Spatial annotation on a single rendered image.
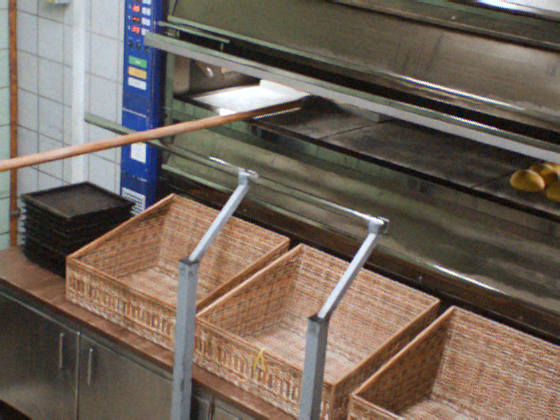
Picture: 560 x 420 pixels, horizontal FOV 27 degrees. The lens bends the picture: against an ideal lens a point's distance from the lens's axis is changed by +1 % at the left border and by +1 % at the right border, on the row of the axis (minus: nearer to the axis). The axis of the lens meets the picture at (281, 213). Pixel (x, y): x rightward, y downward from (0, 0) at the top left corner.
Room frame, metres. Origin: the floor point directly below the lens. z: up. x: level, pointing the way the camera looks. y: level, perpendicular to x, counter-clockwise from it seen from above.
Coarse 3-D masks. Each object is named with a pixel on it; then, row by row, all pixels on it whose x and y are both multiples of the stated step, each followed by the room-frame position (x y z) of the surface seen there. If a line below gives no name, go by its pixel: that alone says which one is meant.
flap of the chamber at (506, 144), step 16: (160, 48) 3.77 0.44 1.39; (176, 48) 3.72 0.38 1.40; (224, 64) 3.58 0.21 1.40; (240, 64) 3.54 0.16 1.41; (272, 64) 3.68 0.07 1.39; (272, 80) 3.45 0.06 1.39; (288, 80) 3.41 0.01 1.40; (336, 96) 3.29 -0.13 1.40; (384, 96) 3.37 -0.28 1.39; (384, 112) 3.18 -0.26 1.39; (400, 112) 3.14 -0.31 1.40; (448, 112) 3.25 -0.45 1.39; (448, 128) 3.04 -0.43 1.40; (464, 128) 3.01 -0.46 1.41; (496, 144) 2.94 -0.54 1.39; (512, 144) 2.91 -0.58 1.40
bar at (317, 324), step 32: (128, 128) 3.55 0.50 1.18; (192, 160) 3.34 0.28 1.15; (288, 192) 3.09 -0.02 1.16; (224, 224) 3.13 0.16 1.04; (384, 224) 2.89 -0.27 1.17; (192, 256) 3.06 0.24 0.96; (192, 288) 3.03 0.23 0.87; (192, 320) 3.04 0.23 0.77; (320, 320) 2.72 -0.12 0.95; (192, 352) 3.04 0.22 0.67; (320, 352) 2.72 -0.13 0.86; (320, 384) 2.73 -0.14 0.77
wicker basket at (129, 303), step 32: (128, 224) 3.71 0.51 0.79; (160, 224) 3.83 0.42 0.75; (192, 224) 3.78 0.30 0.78; (96, 256) 3.61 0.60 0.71; (128, 256) 3.72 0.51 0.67; (224, 256) 3.66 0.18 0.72; (256, 256) 3.58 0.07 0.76; (96, 288) 3.43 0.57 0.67; (128, 288) 3.33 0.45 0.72; (160, 288) 3.65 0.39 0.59; (224, 288) 3.30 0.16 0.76; (128, 320) 3.33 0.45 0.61; (160, 320) 3.40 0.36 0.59
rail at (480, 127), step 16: (192, 48) 3.68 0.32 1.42; (208, 48) 3.64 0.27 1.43; (256, 64) 3.50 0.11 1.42; (304, 80) 3.37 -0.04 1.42; (320, 80) 3.34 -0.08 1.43; (352, 96) 3.26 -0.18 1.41; (368, 96) 3.22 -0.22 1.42; (416, 112) 3.11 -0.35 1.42; (432, 112) 3.08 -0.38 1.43; (480, 128) 2.98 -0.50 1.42; (496, 128) 2.95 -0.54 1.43; (528, 144) 2.88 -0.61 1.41; (544, 144) 2.86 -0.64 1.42
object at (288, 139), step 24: (240, 120) 3.73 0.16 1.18; (288, 144) 3.59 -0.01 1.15; (312, 144) 3.53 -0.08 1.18; (360, 168) 3.40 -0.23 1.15; (384, 168) 3.34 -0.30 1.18; (408, 168) 3.35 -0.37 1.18; (432, 192) 3.23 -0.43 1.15; (456, 192) 3.18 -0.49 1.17; (480, 192) 3.18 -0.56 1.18; (504, 216) 3.07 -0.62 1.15; (528, 216) 3.03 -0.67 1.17; (552, 216) 3.02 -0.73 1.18
